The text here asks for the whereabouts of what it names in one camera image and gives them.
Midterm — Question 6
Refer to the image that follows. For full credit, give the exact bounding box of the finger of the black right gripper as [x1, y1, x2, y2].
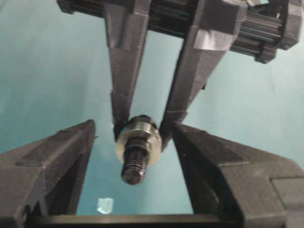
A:
[103, 0, 151, 139]

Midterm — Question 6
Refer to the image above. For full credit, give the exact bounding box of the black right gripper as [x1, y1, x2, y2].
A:
[57, 0, 301, 149]

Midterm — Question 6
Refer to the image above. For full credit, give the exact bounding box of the dark threaded metal shaft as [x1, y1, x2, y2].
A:
[122, 115, 157, 185]

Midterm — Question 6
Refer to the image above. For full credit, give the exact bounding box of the small white plastic piece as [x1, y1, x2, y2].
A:
[96, 198, 114, 215]

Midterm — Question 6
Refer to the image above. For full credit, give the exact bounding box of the silver metal washer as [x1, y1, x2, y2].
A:
[116, 121, 162, 167]

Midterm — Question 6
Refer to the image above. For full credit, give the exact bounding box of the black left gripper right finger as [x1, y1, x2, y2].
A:
[172, 123, 304, 228]

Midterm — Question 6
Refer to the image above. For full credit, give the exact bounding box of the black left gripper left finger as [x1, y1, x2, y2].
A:
[0, 120, 95, 228]

